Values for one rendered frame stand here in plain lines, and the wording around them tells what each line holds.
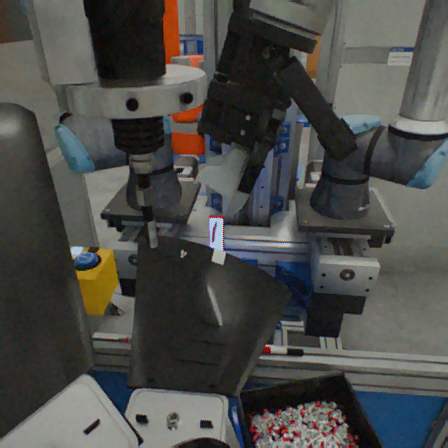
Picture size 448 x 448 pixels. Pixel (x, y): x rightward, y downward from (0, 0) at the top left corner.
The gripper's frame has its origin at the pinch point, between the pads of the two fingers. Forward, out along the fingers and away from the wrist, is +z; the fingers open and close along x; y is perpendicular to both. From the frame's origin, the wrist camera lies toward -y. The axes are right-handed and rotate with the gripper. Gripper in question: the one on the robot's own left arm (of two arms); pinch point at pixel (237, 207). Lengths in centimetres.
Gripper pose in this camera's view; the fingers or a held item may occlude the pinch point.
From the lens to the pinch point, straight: 45.8
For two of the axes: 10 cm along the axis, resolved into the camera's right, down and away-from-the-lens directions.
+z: -3.0, 8.1, 5.0
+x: -1.0, 4.9, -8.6
